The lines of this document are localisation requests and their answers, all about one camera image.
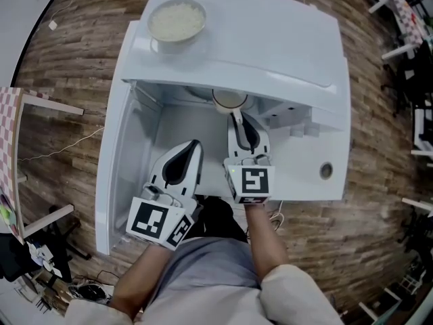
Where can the white table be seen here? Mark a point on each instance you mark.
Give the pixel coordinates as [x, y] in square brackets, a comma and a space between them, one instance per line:
[297, 171]

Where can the person's cream jacket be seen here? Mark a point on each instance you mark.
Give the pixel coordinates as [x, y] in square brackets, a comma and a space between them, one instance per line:
[297, 296]

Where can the black chair base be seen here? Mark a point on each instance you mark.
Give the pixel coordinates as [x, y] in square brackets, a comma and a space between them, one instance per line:
[67, 235]

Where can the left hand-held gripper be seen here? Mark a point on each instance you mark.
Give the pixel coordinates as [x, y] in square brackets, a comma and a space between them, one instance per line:
[149, 217]

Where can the white cup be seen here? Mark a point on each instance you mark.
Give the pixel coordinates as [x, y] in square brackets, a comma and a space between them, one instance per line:
[225, 105]

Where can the pink checkered table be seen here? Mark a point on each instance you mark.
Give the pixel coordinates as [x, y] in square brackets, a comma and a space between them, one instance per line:
[8, 134]

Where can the person's right forearm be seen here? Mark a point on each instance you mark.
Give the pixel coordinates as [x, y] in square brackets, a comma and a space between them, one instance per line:
[265, 242]

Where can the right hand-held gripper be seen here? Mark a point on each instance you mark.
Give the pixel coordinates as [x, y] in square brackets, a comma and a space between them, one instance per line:
[253, 179]

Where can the white microwave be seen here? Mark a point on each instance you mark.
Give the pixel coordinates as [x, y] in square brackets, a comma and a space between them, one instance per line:
[270, 39]

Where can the person's left forearm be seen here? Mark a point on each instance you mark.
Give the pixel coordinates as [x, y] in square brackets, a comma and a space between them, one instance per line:
[142, 276]

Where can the white bowl of rice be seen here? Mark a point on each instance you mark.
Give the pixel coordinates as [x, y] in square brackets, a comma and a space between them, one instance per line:
[176, 22]

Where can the person's grey shirt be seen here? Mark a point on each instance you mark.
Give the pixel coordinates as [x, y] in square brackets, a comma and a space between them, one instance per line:
[209, 273]

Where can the black office chair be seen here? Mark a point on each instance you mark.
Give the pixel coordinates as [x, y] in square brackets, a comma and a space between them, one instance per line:
[412, 76]

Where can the person's black trouser legs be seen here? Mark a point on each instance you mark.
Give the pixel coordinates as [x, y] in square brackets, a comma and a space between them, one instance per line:
[220, 218]

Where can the heap of white small boxes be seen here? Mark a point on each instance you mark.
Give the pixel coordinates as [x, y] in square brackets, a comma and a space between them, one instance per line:
[44, 259]

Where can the green round object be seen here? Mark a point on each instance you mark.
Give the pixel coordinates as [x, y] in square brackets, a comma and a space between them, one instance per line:
[4, 212]

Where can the glass turntable plate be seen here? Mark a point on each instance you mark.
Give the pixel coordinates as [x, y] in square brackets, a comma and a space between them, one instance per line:
[199, 93]

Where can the checkered cloth table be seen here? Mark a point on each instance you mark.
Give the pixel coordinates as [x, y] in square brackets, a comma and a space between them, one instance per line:
[402, 19]

